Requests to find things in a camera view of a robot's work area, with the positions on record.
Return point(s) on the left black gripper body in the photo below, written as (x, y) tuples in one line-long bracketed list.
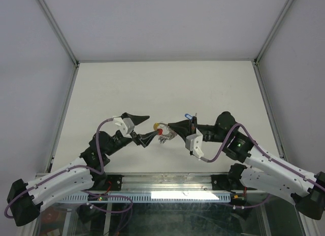
[(119, 143)]

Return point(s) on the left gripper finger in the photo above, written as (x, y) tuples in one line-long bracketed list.
[(133, 120), (146, 139)]

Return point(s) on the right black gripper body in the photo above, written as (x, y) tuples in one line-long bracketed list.
[(191, 129)]

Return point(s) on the blue tagged key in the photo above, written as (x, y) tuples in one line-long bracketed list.
[(188, 116)]

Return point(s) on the keyring with yellow handle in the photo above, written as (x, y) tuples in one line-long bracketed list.
[(167, 135)]

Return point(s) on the red tagged key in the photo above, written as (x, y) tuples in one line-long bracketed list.
[(160, 131)]

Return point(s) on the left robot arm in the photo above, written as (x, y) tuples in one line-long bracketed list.
[(26, 200)]

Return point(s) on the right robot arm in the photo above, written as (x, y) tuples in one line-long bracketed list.
[(254, 166)]

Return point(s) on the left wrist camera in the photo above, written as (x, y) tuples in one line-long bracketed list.
[(126, 126)]

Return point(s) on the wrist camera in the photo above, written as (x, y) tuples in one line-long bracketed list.
[(126, 126), (193, 144)]

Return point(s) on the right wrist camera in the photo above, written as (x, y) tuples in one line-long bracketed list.
[(193, 144)]

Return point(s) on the aluminium mounting rail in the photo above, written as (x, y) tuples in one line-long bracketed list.
[(162, 181)]

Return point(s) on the white slotted cable duct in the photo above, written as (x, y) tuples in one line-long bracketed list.
[(152, 197)]

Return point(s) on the right aluminium frame post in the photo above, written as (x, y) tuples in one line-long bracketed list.
[(274, 29)]

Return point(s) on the aluminium frame post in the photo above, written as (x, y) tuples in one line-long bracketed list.
[(274, 29), (57, 31)]

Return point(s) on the left aluminium frame post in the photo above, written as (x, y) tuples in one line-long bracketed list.
[(57, 31)]

